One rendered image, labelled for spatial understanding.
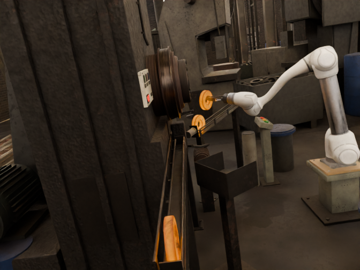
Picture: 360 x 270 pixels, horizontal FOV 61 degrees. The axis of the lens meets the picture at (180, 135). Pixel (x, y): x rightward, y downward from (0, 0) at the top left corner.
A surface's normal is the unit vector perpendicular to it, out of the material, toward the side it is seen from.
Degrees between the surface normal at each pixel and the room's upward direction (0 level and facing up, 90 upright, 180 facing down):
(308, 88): 90
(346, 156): 95
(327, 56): 83
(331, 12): 90
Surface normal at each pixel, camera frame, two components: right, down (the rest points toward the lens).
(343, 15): 0.32, 0.21
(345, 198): 0.03, 0.26
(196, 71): -0.26, 0.29
